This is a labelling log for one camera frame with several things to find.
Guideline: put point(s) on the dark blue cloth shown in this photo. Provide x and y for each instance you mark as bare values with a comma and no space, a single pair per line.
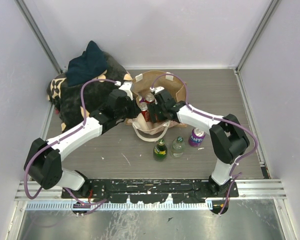
92,63

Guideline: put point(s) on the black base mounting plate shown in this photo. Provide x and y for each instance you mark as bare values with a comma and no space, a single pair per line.
150,191

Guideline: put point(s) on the clear glass Chang bottle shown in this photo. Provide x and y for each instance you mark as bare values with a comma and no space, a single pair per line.
177,147

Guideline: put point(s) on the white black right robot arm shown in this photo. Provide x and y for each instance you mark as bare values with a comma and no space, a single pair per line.
229,141

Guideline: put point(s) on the tan canvas tote bag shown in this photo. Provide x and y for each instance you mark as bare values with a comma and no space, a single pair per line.
146,130

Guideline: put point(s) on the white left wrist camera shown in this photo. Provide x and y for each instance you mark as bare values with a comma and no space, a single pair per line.
125,86

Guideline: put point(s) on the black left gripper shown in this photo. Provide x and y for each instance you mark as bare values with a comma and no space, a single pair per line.
135,110

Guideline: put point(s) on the black floral cushion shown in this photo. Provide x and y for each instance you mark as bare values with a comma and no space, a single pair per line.
67,99

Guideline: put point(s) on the green Perrier bottle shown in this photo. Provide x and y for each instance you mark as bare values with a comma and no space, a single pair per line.
160,150

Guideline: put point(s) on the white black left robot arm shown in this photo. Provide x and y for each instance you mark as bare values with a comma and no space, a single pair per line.
45,157

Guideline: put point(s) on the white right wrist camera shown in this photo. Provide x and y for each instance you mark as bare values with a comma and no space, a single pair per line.
156,90

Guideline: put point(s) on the grey slotted cable duct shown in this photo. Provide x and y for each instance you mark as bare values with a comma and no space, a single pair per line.
72,205

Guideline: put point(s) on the aluminium frame rail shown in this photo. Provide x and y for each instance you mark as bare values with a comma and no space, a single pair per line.
32,186

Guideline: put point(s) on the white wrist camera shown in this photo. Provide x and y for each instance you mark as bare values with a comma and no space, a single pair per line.
156,90
125,86

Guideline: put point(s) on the purple fanta can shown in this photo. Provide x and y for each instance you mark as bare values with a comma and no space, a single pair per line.
140,98
196,137

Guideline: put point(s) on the red Coke can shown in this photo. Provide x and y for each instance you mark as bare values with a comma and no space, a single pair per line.
144,110
149,98

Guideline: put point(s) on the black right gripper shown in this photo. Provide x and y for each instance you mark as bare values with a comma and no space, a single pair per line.
153,108

